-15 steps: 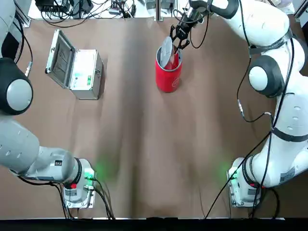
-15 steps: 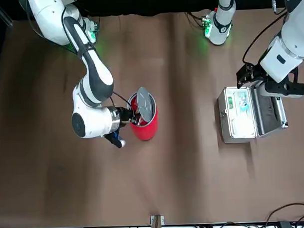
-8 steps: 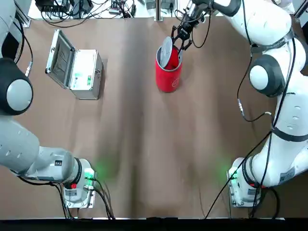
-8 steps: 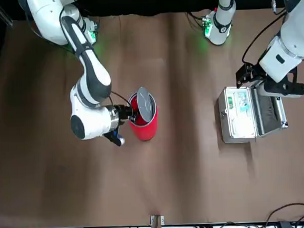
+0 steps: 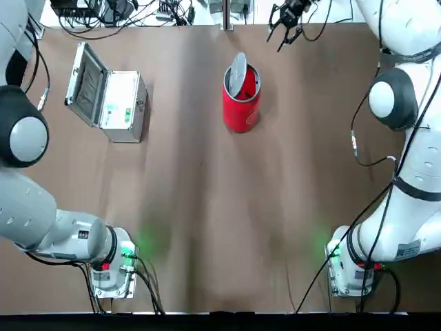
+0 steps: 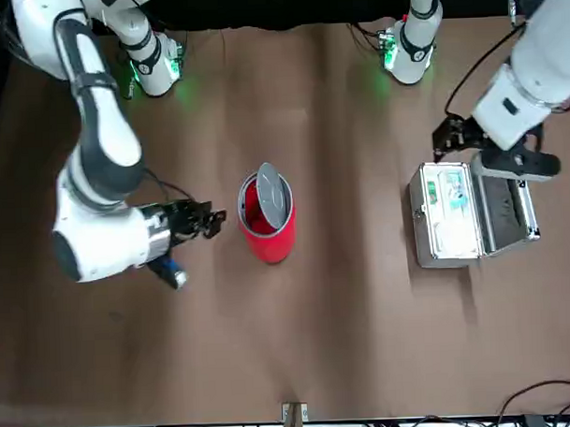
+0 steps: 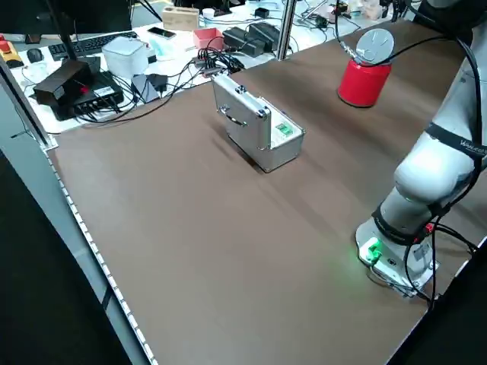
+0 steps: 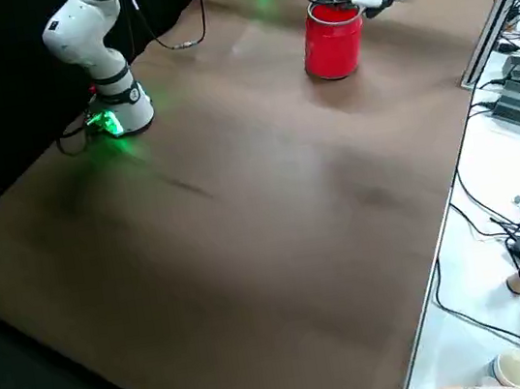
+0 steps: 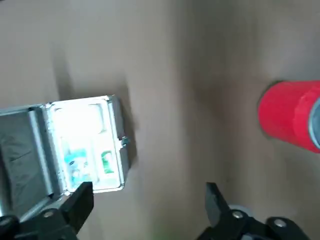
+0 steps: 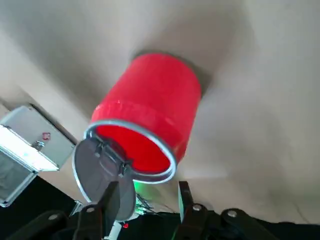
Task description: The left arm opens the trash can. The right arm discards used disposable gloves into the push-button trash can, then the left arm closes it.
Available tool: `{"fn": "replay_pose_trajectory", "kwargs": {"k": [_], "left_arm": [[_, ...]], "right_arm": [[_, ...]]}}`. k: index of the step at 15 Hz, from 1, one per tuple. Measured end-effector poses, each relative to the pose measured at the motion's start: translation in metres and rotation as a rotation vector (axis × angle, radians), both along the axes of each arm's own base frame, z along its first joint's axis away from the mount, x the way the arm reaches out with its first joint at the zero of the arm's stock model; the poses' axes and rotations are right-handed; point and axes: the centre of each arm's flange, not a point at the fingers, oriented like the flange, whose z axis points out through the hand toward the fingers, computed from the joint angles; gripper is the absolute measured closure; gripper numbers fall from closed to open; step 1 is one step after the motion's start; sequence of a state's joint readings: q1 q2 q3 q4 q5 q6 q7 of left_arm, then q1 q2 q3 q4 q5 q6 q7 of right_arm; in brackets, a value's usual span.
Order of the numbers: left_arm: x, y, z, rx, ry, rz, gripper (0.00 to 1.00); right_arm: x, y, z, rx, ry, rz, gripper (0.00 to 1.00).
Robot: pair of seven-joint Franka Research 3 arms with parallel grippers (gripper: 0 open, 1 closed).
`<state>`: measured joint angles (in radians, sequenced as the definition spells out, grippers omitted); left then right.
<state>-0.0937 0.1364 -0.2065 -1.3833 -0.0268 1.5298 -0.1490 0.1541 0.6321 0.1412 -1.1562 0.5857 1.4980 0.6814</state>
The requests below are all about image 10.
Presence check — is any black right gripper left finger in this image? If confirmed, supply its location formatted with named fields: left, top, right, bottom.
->
left=9, top=180, right=121, bottom=240

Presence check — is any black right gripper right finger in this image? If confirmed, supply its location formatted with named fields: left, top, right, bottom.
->
left=178, top=180, right=279, bottom=240

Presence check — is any red push-button trash can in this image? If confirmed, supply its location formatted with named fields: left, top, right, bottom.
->
left=71, top=52, right=202, bottom=222

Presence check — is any silver aluminium case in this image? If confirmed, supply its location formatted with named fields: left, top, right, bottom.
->
left=0, top=104, right=77, bottom=208

